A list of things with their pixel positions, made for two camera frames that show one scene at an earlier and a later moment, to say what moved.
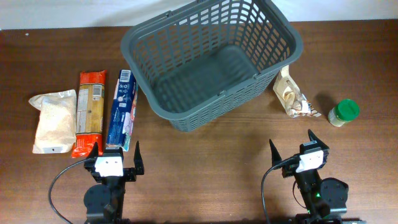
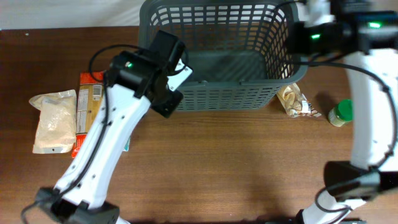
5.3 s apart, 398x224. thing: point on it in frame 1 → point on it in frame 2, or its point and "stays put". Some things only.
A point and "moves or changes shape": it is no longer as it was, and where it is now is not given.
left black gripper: [131, 173] → [168, 112]
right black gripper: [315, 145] → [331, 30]
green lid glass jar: [344, 111] stays put
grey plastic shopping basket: [204, 60] moves or changes shape
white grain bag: [56, 127] stays put
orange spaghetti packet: [89, 113] stays put
